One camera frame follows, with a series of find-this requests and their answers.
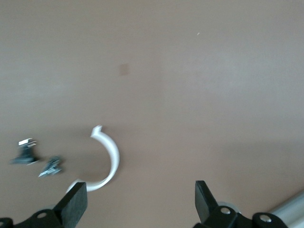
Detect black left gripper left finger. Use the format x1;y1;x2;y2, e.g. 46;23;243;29
14;181;88;228

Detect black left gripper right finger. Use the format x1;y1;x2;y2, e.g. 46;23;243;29
193;180;288;228

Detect small metal connector piece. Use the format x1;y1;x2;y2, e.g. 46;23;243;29
38;155;65;179

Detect brown tape patch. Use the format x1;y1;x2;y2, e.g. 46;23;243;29
118;63;130;76

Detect white half ring clamp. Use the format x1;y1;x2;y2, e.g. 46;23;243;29
65;125;121;193

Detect black push button switch block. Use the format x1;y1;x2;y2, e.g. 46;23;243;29
9;137;40;166

